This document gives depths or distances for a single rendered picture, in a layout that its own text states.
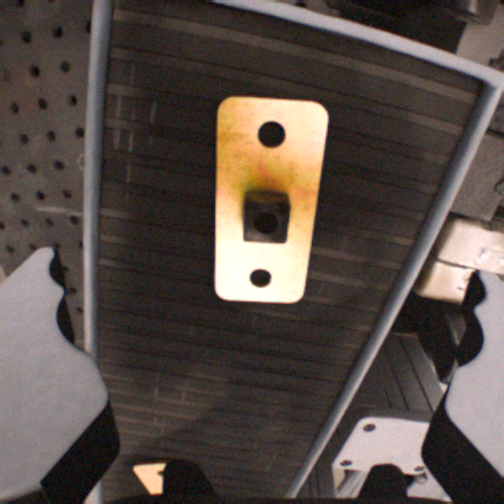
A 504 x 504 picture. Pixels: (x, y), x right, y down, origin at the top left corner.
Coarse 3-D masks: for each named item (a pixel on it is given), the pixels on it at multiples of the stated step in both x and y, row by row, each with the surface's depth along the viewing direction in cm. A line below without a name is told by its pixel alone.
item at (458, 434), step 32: (480, 288) 11; (480, 320) 9; (480, 352) 8; (448, 384) 7; (480, 384) 7; (448, 416) 6; (480, 416) 6; (448, 448) 7; (480, 448) 6; (448, 480) 7; (480, 480) 6
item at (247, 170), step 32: (224, 128) 13; (256, 128) 13; (288, 128) 13; (320, 128) 13; (224, 160) 14; (256, 160) 14; (288, 160) 14; (320, 160) 14; (224, 192) 14; (256, 192) 14; (288, 192) 14; (224, 224) 15; (256, 224) 14; (288, 224) 14; (224, 256) 16; (256, 256) 16; (288, 256) 16; (224, 288) 16; (256, 288) 16; (288, 288) 16
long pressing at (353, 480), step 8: (432, 368) 41; (440, 384) 43; (352, 472) 53; (360, 472) 52; (344, 480) 55; (352, 480) 53; (360, 480) 53; (432, 480) 54; (336, 488) 57; (344, 488) 54; (352, 488) 54; (408, 488) 56; (416, 488) 55; (424, 488) 56; (432, 488) 56; (440, 488) 56; (344, 496) 55; (352, 496) 56; (424, 496) 57; (432, 496) 57; (440, 496) 58
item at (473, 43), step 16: (336, 16) 50; (352, 16) 50; (416, 16) 25; (432, 16) 23; (448, 16) 21; (496, 16) 18; (400, 32) 28; (416, 32) 25; (432, 32) 22; (448, 32) 20; (464, 32) 19; (480, 32) 19; (496, 32) 19; (448, 48) 20; (464, 48) 19; (480, 48) 19; (496, 48) 19; (496, 64) 19; (496, 112) 21; (496, 128) 21
